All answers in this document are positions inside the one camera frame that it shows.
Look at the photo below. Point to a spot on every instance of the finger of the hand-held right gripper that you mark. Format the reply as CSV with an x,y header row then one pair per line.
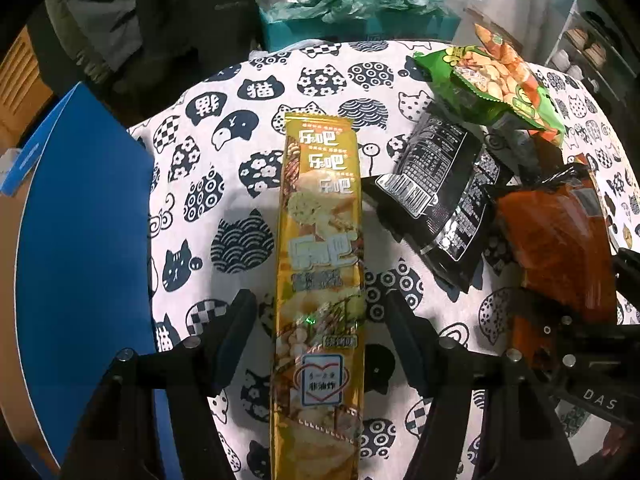
x,y
585,337
630,265

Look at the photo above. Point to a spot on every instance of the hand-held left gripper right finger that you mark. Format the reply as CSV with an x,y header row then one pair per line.
x,y
411,337

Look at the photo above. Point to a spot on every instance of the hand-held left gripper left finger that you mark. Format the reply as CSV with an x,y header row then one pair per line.
x,y
235,332

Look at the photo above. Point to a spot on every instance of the long yellow snack packet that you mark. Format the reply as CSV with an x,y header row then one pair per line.
x,y
320,260

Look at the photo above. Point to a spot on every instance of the blue cardboard box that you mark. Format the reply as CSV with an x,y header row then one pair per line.
x,y
85,260

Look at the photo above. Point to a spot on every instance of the black snack packet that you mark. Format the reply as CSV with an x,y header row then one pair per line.
x,y
465,240
425,160

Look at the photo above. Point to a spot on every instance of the cat print tablecloth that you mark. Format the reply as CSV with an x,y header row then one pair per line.
x,y
240,132

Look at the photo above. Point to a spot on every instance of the pair of white shoes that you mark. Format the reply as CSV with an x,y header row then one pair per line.
x,y
567,62

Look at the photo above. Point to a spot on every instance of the pair of brown shoes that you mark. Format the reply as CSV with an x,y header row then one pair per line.
x,y
592,45

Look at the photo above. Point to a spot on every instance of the shoe rack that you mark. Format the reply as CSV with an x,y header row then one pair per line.
x,y
615,25

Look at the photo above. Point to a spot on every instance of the orange and green snack packet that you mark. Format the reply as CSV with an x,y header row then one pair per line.
x,y
500,45

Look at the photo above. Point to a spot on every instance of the teal box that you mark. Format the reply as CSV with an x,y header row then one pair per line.
x,y
350,30

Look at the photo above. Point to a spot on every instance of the long black coat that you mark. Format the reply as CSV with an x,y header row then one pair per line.
x,y
200,10

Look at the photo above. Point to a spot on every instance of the wooden louvered cabinet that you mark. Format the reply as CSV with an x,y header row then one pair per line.
x,y
25,85

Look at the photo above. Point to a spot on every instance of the light grey fleece robe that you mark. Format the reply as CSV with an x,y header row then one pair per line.
x,y
85,25

